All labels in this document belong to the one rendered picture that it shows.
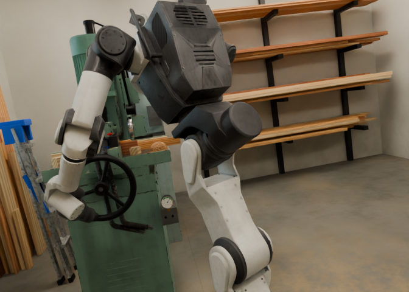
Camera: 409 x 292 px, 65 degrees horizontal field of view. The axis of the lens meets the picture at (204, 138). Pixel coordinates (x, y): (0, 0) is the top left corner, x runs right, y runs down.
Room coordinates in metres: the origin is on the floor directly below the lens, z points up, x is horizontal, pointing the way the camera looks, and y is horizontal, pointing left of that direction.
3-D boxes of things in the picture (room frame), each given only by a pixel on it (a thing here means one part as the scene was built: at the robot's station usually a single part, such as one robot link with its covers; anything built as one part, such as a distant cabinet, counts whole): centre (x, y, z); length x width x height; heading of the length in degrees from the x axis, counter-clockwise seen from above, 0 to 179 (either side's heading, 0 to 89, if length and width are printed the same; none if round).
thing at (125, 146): (1.58, 0.44, 0.93); 0.22 x 0.01 x 0.06; 98
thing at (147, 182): (1.79, 0.52, 0.76); 0.57 x 0.45 x 0.09; 8
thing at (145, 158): (1.56, 0.48, 0.87); 0.61 x 0.30 x 0.06; 98
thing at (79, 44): (1.67, 0.51, 1.35); 0.18 x 0.18 x 0.31
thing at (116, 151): (1.48, 0.47, 0.91); 0.15 x 0.14 x 0.09; 98
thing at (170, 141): (1.68, 0.40, 0.92); 0.54 x 0.02 x 0.04; 98
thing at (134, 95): (1.90, 0.39, 1.22); 0.09 x 0.08 x 0.15; 8
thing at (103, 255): (1.78, 0.53, 0.35); 0.58 x 0.45 x 0.71; 8
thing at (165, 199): (1.49, 0.22, 0.65); 0.06 x 0.04 x 0.08; 98
